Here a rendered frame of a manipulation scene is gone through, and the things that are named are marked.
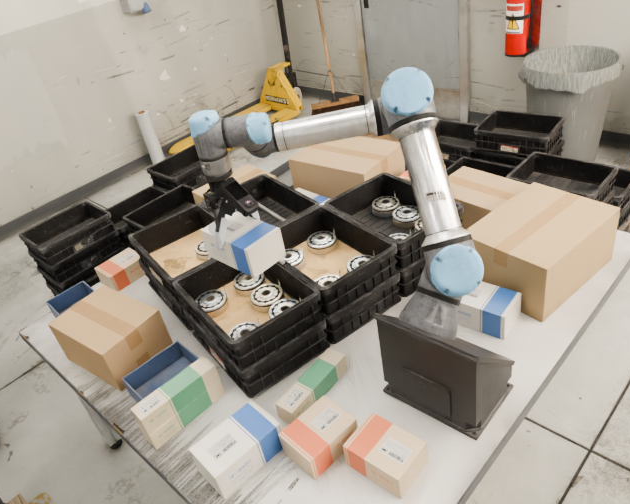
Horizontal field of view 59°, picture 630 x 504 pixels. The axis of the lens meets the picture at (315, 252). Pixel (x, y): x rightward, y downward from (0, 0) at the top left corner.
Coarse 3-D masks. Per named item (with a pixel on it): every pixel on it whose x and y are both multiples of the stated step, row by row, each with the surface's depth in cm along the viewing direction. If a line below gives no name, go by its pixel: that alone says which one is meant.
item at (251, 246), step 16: (240, 224) 153; (256, 224) 151; (208, 240) 154; (224, 240) 147; (240, 240) 146; (256, 240) 145; (272, 240) 147; (224, 256) 152; (240, 256) 145; (256, 256) 144; (272, 256) 149; (256, 272) 146
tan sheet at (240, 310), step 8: (232, 288) 182; (232, 296) 178; (240, 296) 177; (248, 296) 177; (288, 296) 173; (232, 304) 175; (240, 304) 174; (248, 304) 173; (224, 312) 172; (232, 312) 172; (240, 312) 171; (248, 312) 170; (256, 312) 170; (216, 320) 170; (224, 320) 169; (232, 320) 168; (240, 320) 168; (248, 320) 167; (256, 320) 167; (264, 320) 166; (224, 328) 166
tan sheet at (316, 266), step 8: (296, 248) 195; (304, 248) 194; (336, 248) 191; (344, 248) 190; (352, 248) 189; (304, 256) 190; (312, 256) 189; (320, 256) 188; (328, 256) 188; (336, 256) 187; (344, 256) 186; (352, 256) 185; (312, 264) 185; (320, 264) 185; (328, 264) 184; (336, 264) 183; (344, 264) 182; (304, 272) 182; (312, 272) 182; (320, 272) 181; (328, 272) 180; (336, 272) 180; (344, 272) 179
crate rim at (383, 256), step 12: (300, 216) 193; (360, 228) 181; (384, 240) 172; (384, 252) 167; (396, 252) 170; (288, 264) 171; (372, 264) 165; (348, 276) 161; (324, 288) 158; (336, 288) 160
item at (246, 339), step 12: (276, 264) 172; (300, 276) 164; (180, 288) 169; (312, 288) 159; (192, 300) 163; (312, 300) 156; (204, 312) 158; (288, 312) 152; (216, 324) 152; (264, 324) 149; (276, 324) 151; (228, 336) 148; (252, 336) 147; (240, 348) 146
